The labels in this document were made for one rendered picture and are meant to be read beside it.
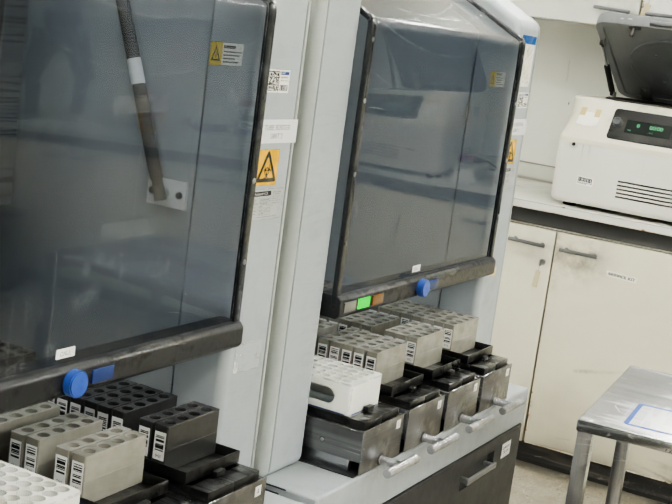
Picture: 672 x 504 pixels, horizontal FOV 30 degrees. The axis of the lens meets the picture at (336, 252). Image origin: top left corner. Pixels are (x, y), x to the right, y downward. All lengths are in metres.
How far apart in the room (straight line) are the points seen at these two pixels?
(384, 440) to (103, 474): 0.59
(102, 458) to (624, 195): 2.89
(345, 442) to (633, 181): 2.39
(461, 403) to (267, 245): 0.64
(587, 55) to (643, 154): 0.82
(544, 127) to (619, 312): 0.99
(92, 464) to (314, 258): 0.51
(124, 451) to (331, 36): 0.63
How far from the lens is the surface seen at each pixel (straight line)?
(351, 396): 1.88
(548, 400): 4.30
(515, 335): 4.30
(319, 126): 1.74
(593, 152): 4.16
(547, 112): 4.87
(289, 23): 1.64
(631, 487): 4.33
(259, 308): 1.69
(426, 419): 2.07
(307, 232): 1.76
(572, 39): 4.85
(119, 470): 1.50
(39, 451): 1.49
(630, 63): 4.47
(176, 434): 1.57
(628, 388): 2.31
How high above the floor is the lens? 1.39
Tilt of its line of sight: 10 degrees down
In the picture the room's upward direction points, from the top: 8 degrees clockwise
